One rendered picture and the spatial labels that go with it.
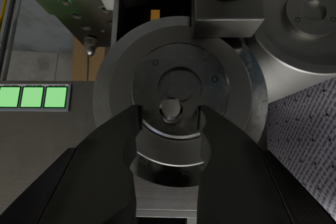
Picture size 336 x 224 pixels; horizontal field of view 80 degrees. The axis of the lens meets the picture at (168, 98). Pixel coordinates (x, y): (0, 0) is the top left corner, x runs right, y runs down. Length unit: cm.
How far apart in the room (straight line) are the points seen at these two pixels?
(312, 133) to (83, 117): 46
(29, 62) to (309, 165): 358
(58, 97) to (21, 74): 309
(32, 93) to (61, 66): 287
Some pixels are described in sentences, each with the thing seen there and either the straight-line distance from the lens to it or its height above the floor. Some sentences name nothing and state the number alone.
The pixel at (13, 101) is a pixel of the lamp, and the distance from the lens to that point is 63.
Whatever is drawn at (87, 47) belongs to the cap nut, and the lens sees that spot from 57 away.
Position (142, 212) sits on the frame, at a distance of 52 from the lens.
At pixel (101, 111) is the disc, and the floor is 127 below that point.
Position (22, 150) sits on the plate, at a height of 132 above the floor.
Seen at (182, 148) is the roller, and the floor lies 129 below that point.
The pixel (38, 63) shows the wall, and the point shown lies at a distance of 361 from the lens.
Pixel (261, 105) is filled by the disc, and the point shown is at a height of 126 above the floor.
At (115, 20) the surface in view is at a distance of 21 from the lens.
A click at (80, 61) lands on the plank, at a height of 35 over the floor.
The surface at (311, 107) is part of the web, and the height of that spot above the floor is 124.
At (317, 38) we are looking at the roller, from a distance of 23.
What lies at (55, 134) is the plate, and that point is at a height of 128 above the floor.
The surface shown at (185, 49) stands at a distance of 16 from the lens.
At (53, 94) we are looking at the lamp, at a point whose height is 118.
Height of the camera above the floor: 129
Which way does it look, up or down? 12 degrees down
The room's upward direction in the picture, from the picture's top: 179 degrees counter-clockwise
